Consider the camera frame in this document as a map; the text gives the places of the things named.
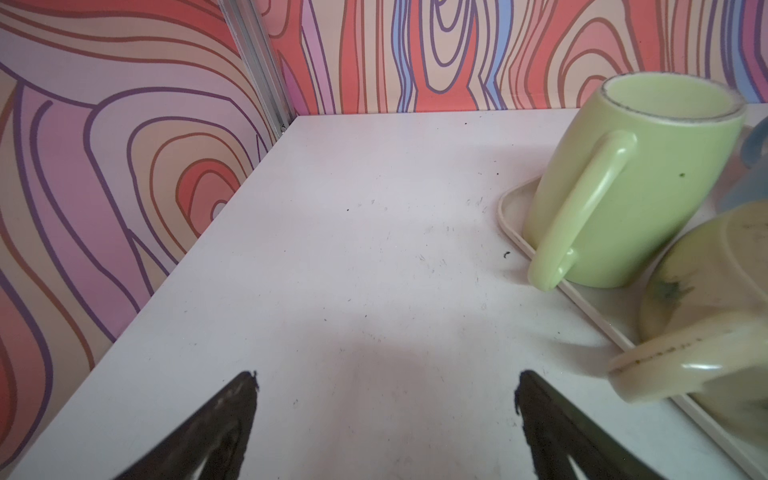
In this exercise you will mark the cream speckled round mug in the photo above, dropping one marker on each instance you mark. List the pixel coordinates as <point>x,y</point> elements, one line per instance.
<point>703,324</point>

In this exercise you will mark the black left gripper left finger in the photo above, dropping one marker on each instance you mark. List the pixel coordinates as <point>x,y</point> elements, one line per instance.
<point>211,443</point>

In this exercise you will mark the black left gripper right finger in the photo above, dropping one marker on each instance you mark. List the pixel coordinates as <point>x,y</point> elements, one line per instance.
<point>563,440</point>

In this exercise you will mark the light blue mug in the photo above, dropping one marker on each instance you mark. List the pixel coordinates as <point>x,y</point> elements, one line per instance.
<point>752,186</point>

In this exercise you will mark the light green mug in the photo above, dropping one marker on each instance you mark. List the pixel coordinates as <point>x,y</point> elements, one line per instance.
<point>633,167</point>

